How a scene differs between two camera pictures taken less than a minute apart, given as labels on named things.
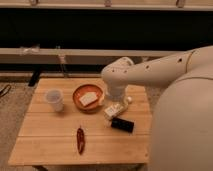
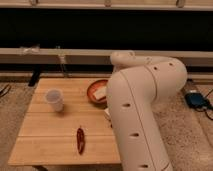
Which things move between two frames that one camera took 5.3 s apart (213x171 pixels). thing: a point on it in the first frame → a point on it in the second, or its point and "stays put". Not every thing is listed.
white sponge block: x=88 y=98 → x=100 y=92
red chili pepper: x=80 y=139 stays put
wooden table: x=54 y=131 stays put
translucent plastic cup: x=55 y=98 stays put
